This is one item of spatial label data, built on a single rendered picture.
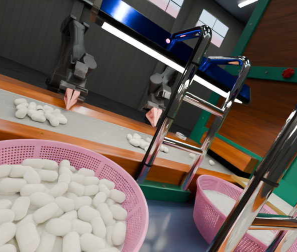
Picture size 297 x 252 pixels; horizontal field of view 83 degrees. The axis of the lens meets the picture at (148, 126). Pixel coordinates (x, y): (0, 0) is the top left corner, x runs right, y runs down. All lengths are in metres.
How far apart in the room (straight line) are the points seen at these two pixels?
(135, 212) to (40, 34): 7.24
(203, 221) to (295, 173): 0.46
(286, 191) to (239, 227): 0.59
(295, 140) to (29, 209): 0.33
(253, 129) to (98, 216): 0.80
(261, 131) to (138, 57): 6.65
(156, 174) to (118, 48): 6.83
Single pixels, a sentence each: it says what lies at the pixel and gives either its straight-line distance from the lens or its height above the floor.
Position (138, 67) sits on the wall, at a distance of 7.27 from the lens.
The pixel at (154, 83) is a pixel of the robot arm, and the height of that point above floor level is 0.97.
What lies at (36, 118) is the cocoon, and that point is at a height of 0.75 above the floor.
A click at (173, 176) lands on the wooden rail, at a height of 0.74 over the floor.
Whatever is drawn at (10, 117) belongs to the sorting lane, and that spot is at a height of 0.74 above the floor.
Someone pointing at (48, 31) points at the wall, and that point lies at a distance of 7.36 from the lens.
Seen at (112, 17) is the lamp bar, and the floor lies 1.06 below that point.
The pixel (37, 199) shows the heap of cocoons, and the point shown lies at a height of 0.74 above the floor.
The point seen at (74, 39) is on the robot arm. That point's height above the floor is 1.01.
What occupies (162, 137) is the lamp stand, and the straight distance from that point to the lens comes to 0.40.
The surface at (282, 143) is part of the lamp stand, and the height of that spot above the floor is 0.94.
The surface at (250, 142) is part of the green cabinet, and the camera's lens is 0.92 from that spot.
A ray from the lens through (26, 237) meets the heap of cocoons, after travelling 0.25.
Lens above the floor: 0.94
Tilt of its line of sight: 11 degrees down
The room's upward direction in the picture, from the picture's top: 24 degrees clockwise
